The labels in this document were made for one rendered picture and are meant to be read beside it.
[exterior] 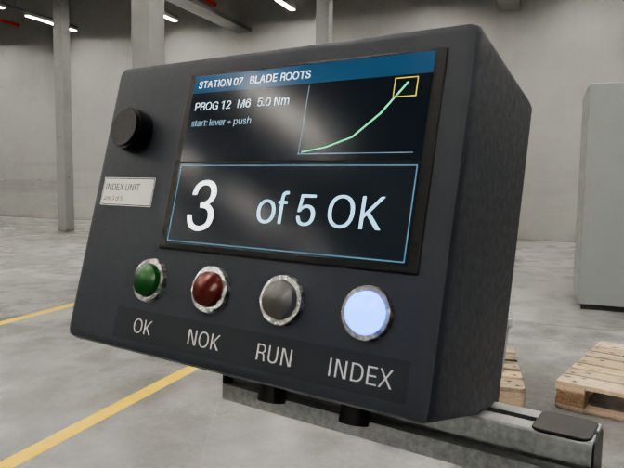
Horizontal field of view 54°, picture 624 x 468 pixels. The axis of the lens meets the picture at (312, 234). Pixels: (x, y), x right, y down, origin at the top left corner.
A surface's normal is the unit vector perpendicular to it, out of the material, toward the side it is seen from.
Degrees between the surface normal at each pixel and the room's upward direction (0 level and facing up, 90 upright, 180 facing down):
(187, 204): 75
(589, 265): 90
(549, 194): 90
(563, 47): 90
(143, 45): 90
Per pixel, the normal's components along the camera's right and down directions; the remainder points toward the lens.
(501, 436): -0.55, 0.07
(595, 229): -0.36, 0.08
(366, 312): -0.46, -0.19
